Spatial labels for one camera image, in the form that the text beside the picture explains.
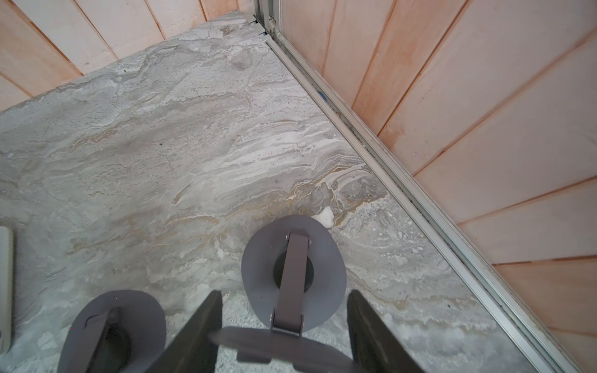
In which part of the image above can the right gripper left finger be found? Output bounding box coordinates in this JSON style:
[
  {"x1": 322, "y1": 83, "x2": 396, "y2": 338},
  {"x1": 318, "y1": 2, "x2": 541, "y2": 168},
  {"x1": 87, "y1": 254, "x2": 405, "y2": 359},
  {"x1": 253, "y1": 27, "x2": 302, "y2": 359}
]
[{"x1": 146, "y1": 291, "x2": 223, "y2": 373}]

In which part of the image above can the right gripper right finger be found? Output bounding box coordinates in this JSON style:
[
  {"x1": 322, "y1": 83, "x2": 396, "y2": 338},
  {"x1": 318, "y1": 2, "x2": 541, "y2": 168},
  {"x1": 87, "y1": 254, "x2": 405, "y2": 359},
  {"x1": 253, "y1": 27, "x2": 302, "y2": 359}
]
[{"x1": 347, "y1": 289, "x2": 424, "y2": 372}]

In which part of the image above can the grey phone stand front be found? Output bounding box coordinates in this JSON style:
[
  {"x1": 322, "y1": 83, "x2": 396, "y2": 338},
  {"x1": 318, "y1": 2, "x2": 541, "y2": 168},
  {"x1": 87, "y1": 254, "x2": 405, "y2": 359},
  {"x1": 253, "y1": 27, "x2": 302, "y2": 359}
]
[{"x1": 57, "y1": 290, "x2": 166, "y2": 372}]

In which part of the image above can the grey phone stand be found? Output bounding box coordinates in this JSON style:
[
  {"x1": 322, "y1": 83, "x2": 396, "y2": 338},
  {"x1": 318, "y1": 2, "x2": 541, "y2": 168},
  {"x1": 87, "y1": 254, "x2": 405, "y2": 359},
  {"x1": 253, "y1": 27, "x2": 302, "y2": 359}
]
[
  {"x1": 207, "y1": 214, "x2": 369, "y2": 373},
  {"x1": 57, "y1": 290, "x2": 166, "y2": 372}
]

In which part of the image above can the white stand under back phone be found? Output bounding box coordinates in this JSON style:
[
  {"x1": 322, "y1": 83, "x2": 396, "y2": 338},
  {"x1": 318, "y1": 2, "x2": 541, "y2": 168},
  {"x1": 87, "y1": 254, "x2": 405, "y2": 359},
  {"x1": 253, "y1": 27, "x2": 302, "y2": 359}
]
[{"x1": 0, "y1": 226, "x2": 14, "y2": 354}]

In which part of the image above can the aluminium frame post right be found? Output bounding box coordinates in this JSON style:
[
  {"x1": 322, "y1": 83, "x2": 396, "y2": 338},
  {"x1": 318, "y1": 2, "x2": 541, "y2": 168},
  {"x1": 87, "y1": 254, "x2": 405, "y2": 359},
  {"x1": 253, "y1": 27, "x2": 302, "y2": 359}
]
[{"x1": 254, "y1": 1, "x2": 581, "y2": 372}]

